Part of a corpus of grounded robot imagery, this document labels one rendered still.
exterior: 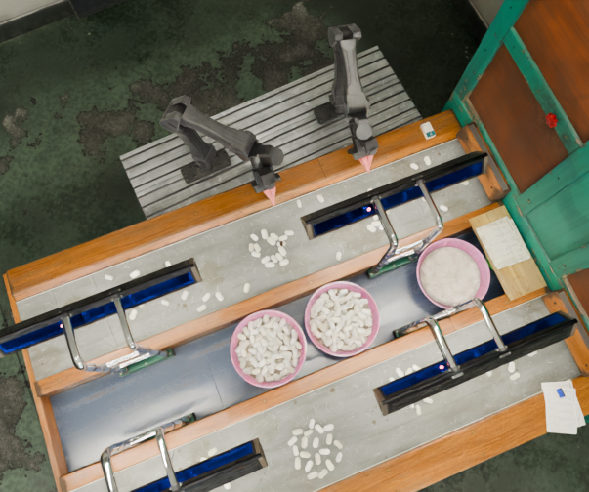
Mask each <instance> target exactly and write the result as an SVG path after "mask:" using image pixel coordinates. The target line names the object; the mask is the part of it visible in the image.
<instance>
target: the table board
mask: <svg viewBox="0 0 589 492"><path fill-rule="evenodd" d="M3 277H4V281H5V285H6V289H7V293H8V297H9V301H10V305H11V309H12V313H13V317H14V320H15V324H17V323H19V322H21V319H20V315H19V311H18V308H17V304H16V300H15V299H14V297H13V296H12V294H11V290H10V286H9V282H8V278H7V275H6V273H5V274H3ZM22 354H23V358H24V362H25V366H26V370H27V374H28V378H29V380H30V384H31V388H32V392H33V396H34V400H35V404H36V408H37V412H38V416H39V420H40V424H41V428H42V431H43V434H44V438H45V442H46V446H47V450H48V454H49V458H50V462H51V466H52V470H53V474H54V478H55V481H56V484H57V488H58V492H62V490H61V487H60V483H59V477H61V476H63V475H66V474H68V473H69V472H68V468H67V464H66V460H65V456H64V452H63V447H62V443H61V439H60V435H59V432H58V428H57V424H56V420H55V416H54V413H53V409H52V405H51V401H50V396H45V397H37V394H36V390H35V386H34V384H33V383H34V382H36V379H35V375H34V371H33V368H32V364H31V360H30V356H29V352H28V348H26V349H24V350H23V351H22Z"/></svg>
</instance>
